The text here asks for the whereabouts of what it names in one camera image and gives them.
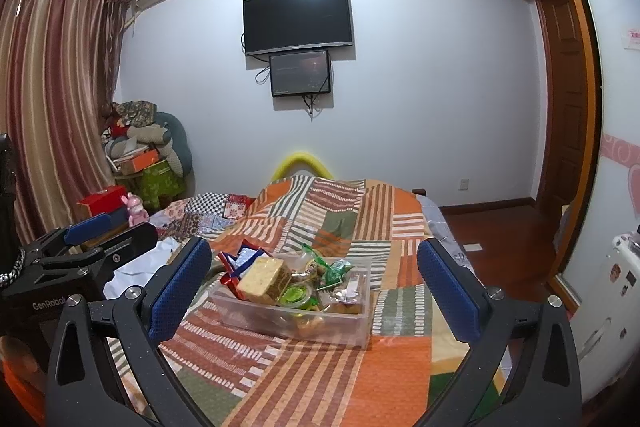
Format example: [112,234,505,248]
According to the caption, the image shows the striped brown curtain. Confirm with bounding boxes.
[0,0,133,248]

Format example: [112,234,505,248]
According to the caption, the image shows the green round snack cup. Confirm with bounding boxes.
[277,284,313,308]

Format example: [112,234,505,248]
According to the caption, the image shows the black wall television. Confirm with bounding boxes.
[242,0,355,56]

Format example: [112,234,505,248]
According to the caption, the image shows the brown wooden door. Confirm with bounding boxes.
[532,0,601,288]

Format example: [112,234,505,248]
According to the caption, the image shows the orange cardboard box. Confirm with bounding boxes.
[120,151,161,175]

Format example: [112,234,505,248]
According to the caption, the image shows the yellow sponge cake packet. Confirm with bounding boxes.
[236,257,293,306]

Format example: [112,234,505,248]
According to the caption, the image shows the pile of clothes and boxes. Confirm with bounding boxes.
[105,124,183,178]

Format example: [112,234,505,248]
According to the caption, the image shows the green snack packet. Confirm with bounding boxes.
[302,244,353,292]

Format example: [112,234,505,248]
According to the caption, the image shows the small black wall monitor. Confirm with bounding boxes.
[269,49,332,98]

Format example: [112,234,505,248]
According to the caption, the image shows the clear plastic box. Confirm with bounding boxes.
[207,254,373,349]

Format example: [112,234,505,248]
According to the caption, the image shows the red box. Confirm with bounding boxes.
[76,186,128,218]

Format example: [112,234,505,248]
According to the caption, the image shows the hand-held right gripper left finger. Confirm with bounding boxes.
[45,236,213,427]

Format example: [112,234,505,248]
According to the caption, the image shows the white plastic bag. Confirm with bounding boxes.
[102,237,181,300]

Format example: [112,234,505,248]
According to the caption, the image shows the white sticker-covered appliance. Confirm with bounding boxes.
[560,229,640,408]

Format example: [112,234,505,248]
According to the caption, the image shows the orange striped patchwork blanket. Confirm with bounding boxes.
[100,174,473,427]

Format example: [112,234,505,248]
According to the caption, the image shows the grey bed sheet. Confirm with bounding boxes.
[417,194,468,268]

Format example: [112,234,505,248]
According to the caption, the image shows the patterned brown fabric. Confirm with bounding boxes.
[111,101,158,128]

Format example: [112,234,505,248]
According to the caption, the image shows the yellow curved plastic object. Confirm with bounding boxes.
[272,150,333,180]

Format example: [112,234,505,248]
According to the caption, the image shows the checkered patchwork quilt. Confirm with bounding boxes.
[165,192,256,238]

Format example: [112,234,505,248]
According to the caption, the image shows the black monitor cables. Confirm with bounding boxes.
[255,64,334,121]

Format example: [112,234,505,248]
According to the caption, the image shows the grey-blue cushion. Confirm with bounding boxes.
[155,112,195,178]

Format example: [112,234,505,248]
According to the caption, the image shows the pink toy rabbit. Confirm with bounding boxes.
[122,194,150,225]

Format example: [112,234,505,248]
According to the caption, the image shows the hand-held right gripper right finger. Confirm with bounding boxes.
[416,237,583,427]

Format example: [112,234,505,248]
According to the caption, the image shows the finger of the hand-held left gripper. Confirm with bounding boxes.
[20,213,115,265]
[30,222,160,295]

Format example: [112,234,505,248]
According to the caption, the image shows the white wardrobe sliding door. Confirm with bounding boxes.
[550,0,640,408]

